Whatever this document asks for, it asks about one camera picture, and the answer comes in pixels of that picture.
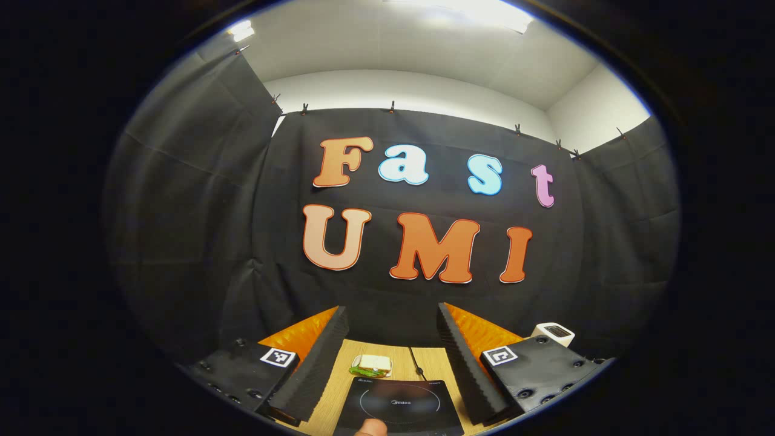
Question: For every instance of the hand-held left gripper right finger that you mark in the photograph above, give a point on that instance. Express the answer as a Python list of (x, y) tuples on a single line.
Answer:
[(466, 369)]

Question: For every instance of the black induction cooktop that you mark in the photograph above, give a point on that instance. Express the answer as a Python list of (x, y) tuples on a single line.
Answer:
[(418, 406)]

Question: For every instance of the large ceiling light panel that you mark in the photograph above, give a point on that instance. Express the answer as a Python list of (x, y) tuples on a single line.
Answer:
[(478, 12)]

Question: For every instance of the white toaster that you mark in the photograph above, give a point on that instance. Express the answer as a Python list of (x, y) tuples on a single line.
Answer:
[(563, 339)]

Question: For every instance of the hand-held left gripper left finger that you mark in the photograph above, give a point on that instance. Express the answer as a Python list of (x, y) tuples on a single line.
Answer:
[(321, 366)]

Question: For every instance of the sandwich with lettuce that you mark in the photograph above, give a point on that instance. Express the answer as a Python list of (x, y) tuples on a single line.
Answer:
[(374, 363)]

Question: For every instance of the black backdrop cloth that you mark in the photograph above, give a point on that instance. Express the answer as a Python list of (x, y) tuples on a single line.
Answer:
[(387, 303)]

